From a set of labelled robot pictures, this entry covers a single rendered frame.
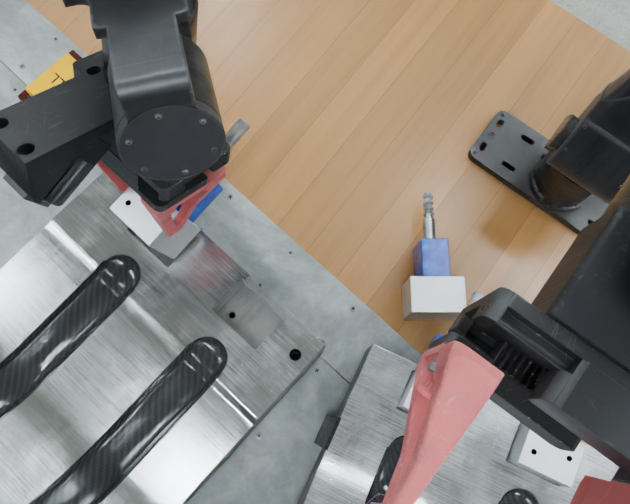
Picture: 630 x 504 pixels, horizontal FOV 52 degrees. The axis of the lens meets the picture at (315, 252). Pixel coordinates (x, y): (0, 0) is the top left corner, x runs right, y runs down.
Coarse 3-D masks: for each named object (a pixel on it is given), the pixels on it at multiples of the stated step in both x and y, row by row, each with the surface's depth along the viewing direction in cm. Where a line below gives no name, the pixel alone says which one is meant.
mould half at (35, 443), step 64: (64, 256) 57; (128, 256) 58; (192, 256) 58; (0, 320) 56; (128, 320) 56; (192, 320) 56; (64, 384) 55; (128, 384) 55; (256, 384) 55; (0, 448) 52; (64, 448) 53; (192, 448) 54
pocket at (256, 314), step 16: (240, 288) 60; (256, 288) 59; (224, 304) 59; (240, 304) 59; (256, 304) 59; (272, 304) 58; (224, 320) 59; (240, 320) 59; (256, 320) 59; (272, 320) 59; (240, 336) 59; (256, 336) 59
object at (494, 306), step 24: (504, 288) 23; (480, 312) 24; (504, 312) 23; (528, 312) 23; (480, 336) 28; (504, 336) 24; (528, 336) 23; (552, 336) 23; (576, 336) 23; (552, 360) 23; (600, 360) 23; (624, 384) 22
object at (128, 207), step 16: (240, 128) 55; (128, 192) 53; (112, 208) 53; (128, 208) 52; (144, 208) 52; (176, 208) 53; (128, 224) 52; (144, 224) 52; (192, 224) 55; (144, 240) 52; (160, 240) 52; (176, 240) 54; (176, 256) 56
